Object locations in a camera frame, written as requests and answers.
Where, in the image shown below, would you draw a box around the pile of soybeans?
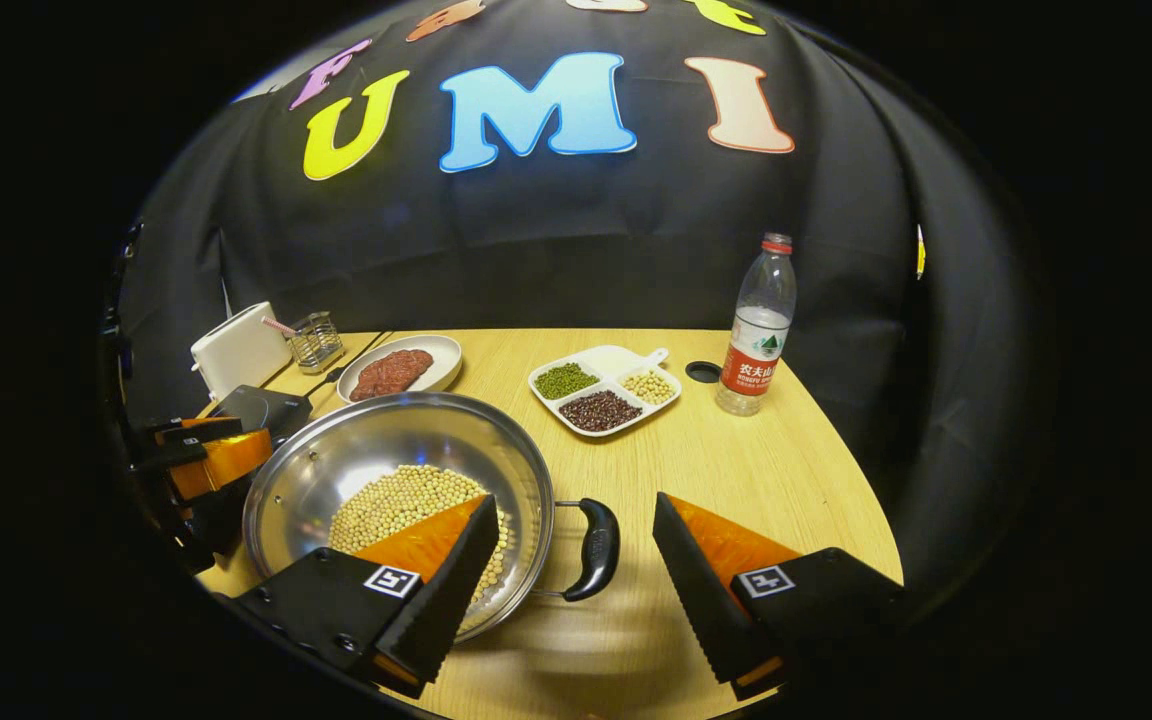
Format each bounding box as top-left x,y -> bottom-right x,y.
328,464 -> 512,606

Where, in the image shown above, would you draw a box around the white toaster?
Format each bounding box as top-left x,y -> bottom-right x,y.
190,302 -> 294,401

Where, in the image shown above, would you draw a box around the black backdrop cloth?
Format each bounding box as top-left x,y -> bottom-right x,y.
116,0 -> 1047,601

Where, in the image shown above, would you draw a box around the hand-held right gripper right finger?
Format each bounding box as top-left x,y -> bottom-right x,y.
651,491 -> 907,701

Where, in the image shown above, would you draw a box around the black induction cooktop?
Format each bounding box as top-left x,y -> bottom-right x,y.
211,385 -> 315,441

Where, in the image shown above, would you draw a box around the white divided bean dish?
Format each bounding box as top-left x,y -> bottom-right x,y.
528,345 -> 683,439

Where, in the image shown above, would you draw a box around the white oval plate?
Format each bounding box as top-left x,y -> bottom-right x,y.
337,334 -> 464,405

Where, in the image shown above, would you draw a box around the clear plastic water bottle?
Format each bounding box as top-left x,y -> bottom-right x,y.
715,233 -> 798,417

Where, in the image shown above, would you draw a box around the stainless steel pot black handles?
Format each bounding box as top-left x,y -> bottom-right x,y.
242,391 -> 622,643

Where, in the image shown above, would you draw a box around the metal wire utensil holder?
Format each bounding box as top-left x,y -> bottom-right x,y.
288,311 -> 345,375

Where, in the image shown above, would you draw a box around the raw red meat slice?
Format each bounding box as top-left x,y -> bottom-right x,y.
350,349 -> 435,402

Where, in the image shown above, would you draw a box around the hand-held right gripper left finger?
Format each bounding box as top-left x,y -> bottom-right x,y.
236,493 -> 502,699

